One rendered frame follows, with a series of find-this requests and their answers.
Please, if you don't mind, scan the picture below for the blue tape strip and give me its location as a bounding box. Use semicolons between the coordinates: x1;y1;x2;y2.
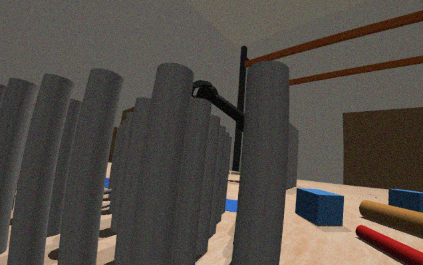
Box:
104;178;237;212

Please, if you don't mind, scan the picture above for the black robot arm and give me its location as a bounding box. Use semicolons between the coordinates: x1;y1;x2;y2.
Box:
191;80;245;132

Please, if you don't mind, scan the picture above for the blue rectangular block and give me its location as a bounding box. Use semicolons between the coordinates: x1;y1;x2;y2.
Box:
295;188;344;226
388;189;423;213

